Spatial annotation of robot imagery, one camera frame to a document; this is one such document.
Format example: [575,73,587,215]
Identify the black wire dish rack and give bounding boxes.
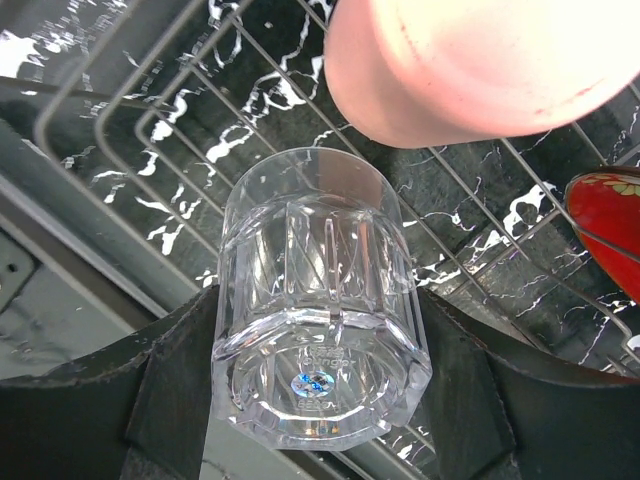
[30,1,639,374]

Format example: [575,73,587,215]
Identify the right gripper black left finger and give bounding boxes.
[1,287,219,479]

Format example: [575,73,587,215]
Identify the red floral plate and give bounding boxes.
[565,166,639,302]

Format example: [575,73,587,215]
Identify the pink plastic cup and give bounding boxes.
[324,1,639,148]

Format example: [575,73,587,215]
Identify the clear faceted glass tumbler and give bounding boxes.
[212,147,432,451]

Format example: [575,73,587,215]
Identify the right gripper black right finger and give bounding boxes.
[419,289,639,479]

